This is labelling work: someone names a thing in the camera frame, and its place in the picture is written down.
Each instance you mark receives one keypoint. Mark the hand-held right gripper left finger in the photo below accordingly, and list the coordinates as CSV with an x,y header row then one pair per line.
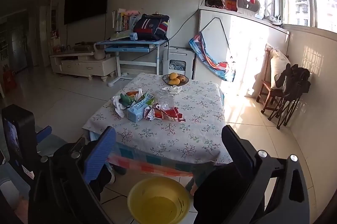
x,y
100,152

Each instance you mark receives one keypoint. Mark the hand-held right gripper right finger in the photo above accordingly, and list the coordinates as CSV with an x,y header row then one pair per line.
x,y
238,151

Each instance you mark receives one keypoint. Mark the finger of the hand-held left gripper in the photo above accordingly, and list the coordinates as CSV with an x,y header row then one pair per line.
x,y
44,133

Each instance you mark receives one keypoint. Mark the yellow plastic basin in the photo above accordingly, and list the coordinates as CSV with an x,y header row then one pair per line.
x,y
158,203

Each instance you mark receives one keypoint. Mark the person's right leg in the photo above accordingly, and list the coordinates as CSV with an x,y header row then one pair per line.
x,y
210,192

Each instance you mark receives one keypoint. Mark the floral tablecloth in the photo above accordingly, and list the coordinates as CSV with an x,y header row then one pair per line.
x,y
194,118

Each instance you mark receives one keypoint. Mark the red plastic stool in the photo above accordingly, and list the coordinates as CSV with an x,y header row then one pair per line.
x,y
9,80

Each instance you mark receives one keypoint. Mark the blue green milk carton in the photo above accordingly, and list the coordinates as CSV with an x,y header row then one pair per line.
x,y
139,109

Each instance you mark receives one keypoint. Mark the checked blue red cloth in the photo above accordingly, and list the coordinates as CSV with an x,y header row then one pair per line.
x,y
158,163

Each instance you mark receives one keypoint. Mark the green snack wrapper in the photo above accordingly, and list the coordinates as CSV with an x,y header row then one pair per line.
x,y
127,99

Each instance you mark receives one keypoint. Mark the black folding chair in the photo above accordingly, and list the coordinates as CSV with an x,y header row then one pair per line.
x,y
285,108

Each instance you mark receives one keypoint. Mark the curved orange peel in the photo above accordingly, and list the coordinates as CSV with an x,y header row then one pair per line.
x,y
131,93

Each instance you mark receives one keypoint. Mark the wooden chair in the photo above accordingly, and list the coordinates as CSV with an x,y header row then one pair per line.
x,y
264,89

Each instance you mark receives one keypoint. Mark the red white wrapper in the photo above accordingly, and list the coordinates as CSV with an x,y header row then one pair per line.
x,y
165,114

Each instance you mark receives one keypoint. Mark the white television cabinet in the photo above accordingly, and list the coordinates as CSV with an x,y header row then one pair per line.
x,y
84,65

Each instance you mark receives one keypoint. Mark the clear plastic bottle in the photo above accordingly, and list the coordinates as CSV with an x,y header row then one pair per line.
x,y
165,101

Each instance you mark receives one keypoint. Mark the small white tissue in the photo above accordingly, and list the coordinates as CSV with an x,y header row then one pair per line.
x,y
172,89

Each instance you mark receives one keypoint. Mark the black jacket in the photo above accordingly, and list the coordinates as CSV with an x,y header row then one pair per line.
x,y
295,79

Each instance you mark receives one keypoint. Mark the brown spotted mango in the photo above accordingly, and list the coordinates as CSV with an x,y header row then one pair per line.
x,y
182,78

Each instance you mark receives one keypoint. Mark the yellow mango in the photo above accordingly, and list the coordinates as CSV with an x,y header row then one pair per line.
x,y
175,81
173,75

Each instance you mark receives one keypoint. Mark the white pillow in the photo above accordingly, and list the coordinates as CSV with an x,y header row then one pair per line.
x,y
279,65

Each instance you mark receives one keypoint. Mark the pink kettlebell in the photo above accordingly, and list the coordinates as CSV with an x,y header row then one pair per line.
x,y
100,54

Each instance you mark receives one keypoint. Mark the dark fruit bowl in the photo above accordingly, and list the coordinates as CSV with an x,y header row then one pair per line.
x,y
165,79

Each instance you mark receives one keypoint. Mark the white countertop dishwasher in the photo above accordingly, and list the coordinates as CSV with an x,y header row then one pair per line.
x,y
179,60

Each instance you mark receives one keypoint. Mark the blue study desk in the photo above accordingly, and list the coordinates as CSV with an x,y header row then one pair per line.
x,y
131,44

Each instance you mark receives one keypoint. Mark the white low cabinet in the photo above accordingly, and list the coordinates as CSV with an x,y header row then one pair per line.
x,y
213,36

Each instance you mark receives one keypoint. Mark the light blue small box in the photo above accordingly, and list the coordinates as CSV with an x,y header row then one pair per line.
x,y
133,36

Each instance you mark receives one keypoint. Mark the row of books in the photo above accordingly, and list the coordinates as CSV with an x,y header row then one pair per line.
x,y
122,21

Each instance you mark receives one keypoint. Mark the dark striped backpack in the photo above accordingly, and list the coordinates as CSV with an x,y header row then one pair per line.
x,y
150,27

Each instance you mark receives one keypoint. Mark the white sneakers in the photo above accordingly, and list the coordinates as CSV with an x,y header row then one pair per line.
x,y
271,20

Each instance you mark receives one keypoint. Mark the white plastic basket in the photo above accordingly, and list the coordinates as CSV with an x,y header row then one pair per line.
x,y
248,6

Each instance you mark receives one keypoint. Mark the black shoes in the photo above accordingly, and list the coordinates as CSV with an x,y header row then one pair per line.
x,y
213,2

